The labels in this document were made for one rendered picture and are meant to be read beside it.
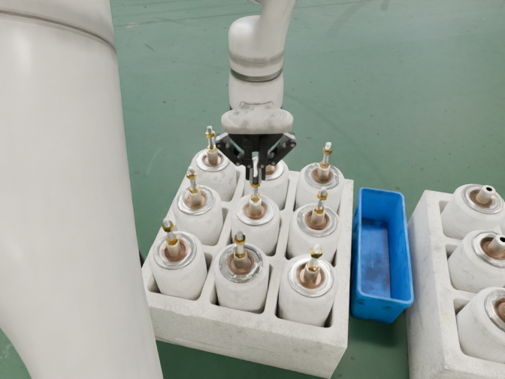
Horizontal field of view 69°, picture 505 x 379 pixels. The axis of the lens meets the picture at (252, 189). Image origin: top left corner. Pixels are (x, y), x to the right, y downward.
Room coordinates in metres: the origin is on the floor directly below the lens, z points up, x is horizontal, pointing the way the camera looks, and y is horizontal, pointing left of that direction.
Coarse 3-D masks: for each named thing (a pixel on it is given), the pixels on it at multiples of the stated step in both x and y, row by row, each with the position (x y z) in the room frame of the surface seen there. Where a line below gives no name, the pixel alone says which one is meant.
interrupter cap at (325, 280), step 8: (304, 256) 0.33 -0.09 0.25; (296, 264) 0.32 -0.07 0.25; (304, 264) 0.32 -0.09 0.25; (320, 264) 0.32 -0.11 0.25; (288, 272) 0.30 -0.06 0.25; (296, 272) 0.30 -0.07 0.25; (320, 272) 0.31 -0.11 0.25; (328, 272) 0.30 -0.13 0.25; (296, 280) 0.29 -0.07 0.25; (304, 280) 0.29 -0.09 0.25; (320, 280) 0.29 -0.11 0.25; (328, 280) 0.29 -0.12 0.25; (296, 288) 0.28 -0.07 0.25; (304, 288) 0.28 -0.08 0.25; (312, 288) 0.28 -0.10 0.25; (320, 288) 0.28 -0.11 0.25; (328, 288) 0.28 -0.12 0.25; (312, 296) 0.26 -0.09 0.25; (320, 296) 0.26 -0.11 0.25
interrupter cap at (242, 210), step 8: (240, 200) 0.46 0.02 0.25; (248, 200) 0.46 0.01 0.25; (264, 200) 0.46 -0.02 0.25; (240, 208) 0.44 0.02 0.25; (248, 208) 0.44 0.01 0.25; (264, 208) 0.44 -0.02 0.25; (272, 208) 0.44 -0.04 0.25; (240, 216) 0.42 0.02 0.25; (248, 216) 0.42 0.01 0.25; (256, 216) 0.43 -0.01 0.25; (264, 216) 0.42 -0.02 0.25; (272, 216) 0.42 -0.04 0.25; (248, 224) 0.40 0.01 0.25; (256, 224) 0.40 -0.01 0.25; (264, 224) 0.40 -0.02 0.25
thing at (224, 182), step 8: (192, 160) 0.58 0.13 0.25; (232, 168) 0.56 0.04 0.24; (200, 176) 0.54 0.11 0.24; (208, 176) 0.53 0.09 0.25; (216, 176) 0.53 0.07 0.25; (224, 176) 0.54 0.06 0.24; (232, 176) 0.56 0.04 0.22; (200, 184) 0.54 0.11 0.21; (208, 184) 0.53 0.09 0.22; (216, 184) 0.53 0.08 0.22; (224, 184) 0.54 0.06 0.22; (232, 184) 0.56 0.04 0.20; (216, 192) 0.53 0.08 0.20; (224, 192) 0.54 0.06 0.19; (232, 192) 0.55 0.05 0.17; (224, 200) 0.54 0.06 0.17
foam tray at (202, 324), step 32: (288, 192) 0.55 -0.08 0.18; (352, 192) 0.55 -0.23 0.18; (224, 224) 0.46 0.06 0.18; (288, 224) 0.46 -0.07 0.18; (160, 320) 0.28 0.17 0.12; (192, 320) 0.26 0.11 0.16; (224, 320) 0.25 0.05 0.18; (256, 320) 0.25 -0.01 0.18; (288, 320) 0.25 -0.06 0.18; (224, 352) 0.25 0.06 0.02; (256, 352) 0.24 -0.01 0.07; (288, 352) 0.23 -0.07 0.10; (320, 352) 0.22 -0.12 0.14
